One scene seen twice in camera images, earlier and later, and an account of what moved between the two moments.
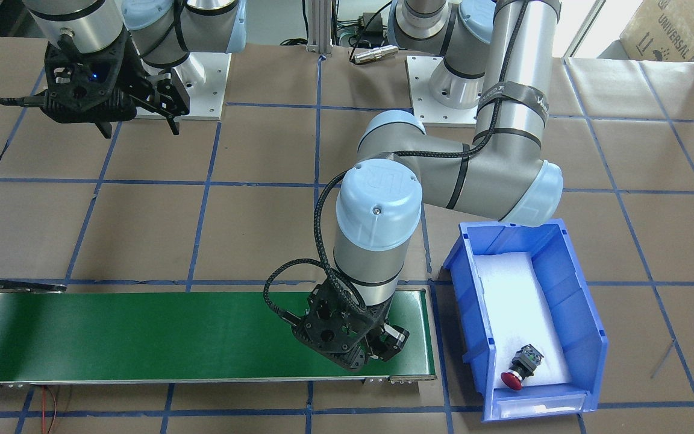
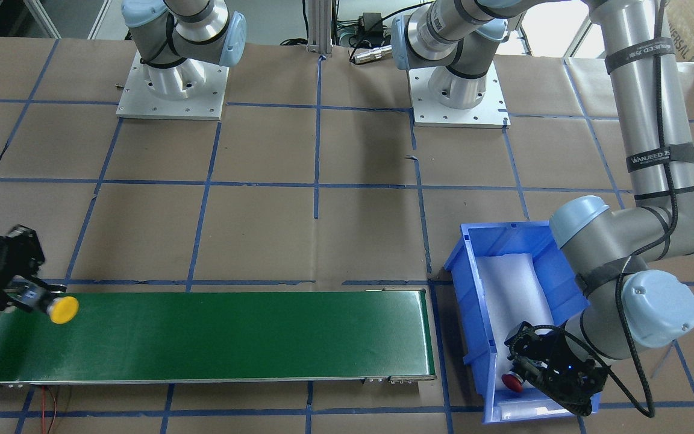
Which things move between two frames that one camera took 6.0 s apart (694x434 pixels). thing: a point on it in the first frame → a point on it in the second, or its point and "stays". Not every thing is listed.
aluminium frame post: (320, 26) stays
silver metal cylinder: (375, 53) stays
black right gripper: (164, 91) → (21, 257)
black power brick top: (372, 23) stays
